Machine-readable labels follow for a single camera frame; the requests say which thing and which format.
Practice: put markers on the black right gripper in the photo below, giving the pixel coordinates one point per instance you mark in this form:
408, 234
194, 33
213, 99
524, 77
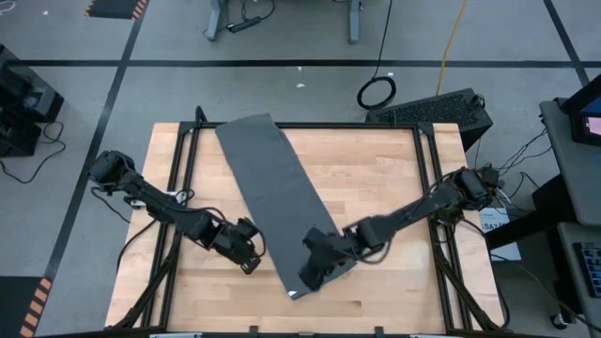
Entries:
333, 256

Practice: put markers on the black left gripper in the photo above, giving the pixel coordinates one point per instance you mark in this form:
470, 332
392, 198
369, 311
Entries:
235, 244

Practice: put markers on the grey waffle-weave towel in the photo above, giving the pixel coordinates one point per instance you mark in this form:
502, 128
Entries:
272, 188

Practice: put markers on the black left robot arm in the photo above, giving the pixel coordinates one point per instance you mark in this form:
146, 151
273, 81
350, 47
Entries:
155, 202

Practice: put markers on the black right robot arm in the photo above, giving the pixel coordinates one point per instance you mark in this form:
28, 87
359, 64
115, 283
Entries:
422, 206

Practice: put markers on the black perforated computer case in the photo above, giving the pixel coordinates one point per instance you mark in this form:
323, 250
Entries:
432, 110

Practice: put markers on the black power adapter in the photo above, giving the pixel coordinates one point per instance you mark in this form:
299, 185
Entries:
490, 176

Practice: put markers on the white printed sheet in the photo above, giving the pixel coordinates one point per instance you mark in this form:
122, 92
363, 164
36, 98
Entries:
509, 249

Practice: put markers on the black desk foot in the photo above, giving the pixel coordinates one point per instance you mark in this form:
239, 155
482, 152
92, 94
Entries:
530, 220

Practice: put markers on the black power strip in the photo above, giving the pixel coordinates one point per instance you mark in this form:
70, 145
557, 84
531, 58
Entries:
244, 24

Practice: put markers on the grey desk leg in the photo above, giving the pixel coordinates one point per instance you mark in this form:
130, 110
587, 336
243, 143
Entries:
215, 19
354, 21

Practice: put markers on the black orange-striped floor mat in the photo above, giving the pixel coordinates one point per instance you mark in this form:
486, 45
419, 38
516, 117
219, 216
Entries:
19, 305
115, 8

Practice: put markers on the black castor wheel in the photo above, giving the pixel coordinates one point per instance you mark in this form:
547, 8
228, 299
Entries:
558, 320

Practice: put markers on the grey desk top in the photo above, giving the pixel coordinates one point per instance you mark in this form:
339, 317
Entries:
565, 244
573, 159

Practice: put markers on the black equipment case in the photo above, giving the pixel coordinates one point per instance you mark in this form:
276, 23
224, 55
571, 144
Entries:
28, 94

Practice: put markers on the black keypad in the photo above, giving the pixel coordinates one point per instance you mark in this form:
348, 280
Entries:
591, 270

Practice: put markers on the black laptop screen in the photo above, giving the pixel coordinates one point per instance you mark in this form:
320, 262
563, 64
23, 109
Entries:
587, 122

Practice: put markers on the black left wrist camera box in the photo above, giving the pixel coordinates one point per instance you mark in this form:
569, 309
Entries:
199, 226

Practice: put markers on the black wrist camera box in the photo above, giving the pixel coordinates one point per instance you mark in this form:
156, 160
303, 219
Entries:
373, 232
199, 226

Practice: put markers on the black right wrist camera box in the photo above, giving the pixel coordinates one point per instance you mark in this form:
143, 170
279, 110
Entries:
373, 232

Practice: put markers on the black frame clamp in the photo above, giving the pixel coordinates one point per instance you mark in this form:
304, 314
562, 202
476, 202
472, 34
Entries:
253, 330
379, 331

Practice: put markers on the silver frame bracket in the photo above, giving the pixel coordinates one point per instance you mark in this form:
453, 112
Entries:
176, 335
427, 335

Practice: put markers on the black aluminium table frame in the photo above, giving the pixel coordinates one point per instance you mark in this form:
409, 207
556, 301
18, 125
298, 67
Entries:
305, 125

